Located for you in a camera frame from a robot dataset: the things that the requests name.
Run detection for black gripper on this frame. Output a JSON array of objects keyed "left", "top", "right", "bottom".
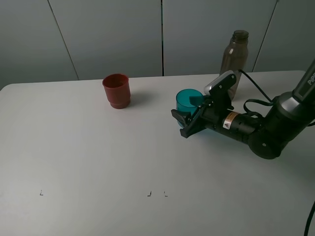
[{"left": 171, "top": 95, "right": 256, "bottom": 143}]

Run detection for teal transparent plastic cup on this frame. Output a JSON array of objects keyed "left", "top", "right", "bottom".
[{"left": 176, "top": 88, "right": 203, "bottom": 117}]

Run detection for smoky transparent water bottle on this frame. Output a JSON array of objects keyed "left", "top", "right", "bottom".
[{"left": 220, "top": 30, "right": 249, "bottom": 100}]

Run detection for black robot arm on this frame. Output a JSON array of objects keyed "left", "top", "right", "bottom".
[{"left": 171, "top": 63, "right": 315, "bottom": 159}]

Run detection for red plastic cup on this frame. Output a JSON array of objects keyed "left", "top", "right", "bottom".
[{"left": 102, "top": 74, "right": 131, "bottom": 109}]

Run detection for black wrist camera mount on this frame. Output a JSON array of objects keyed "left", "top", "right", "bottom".
[{"left": 204, "top": 70, "right": 237, "bottom": 111}]

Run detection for black cable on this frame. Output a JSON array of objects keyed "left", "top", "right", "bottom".
[{"left": 238, "top": 69, "right": 315, "bottom": 236}]

